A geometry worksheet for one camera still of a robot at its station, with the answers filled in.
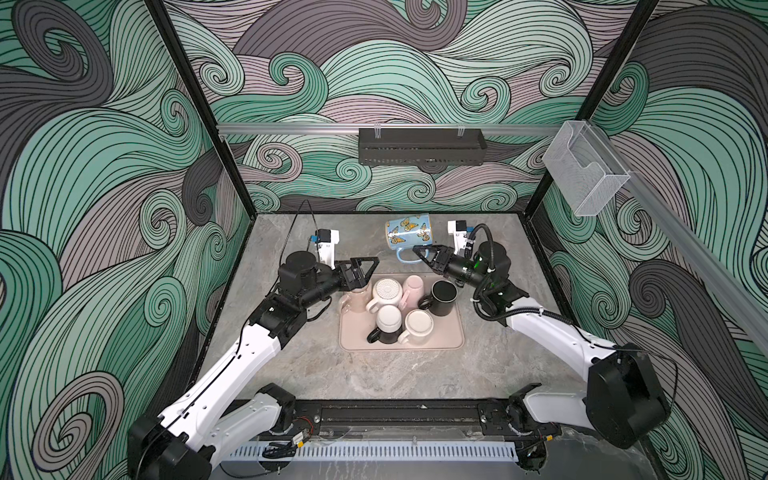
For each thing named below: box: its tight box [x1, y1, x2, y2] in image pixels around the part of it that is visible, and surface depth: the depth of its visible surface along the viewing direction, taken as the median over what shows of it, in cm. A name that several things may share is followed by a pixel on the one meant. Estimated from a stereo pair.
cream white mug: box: [398, 308, 434, 346], surface depth 84 cm
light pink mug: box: [400, 274, 424, 311], surface depth 90 cm
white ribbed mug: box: [366, 278, 403, 314], surface depth 89 cm
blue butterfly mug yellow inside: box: [385, 214, 432, 264], surface depth 74 cm
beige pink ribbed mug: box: [337, 285, 377, 325], surface depth 91 cm
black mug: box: [418, 280, 459, 317], surface depth 89 cm
